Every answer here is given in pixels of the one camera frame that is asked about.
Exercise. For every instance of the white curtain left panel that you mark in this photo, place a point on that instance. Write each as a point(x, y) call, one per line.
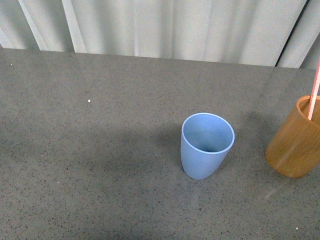
point(227, 31)

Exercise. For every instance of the white curtain right panel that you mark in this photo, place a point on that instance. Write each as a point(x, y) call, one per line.
point(301, 41)

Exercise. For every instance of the white curtain panel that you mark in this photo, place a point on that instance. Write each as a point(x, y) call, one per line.
point(301, 41)
point(227, 31)

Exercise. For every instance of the bamboo chopstick holder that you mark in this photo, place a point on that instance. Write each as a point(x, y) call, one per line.
point(295, 149)

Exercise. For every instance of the blue plastic cup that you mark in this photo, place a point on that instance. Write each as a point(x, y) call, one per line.
point(206, 139)

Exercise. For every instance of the pink chopstick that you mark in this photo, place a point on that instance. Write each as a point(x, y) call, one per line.
point(314, 92)

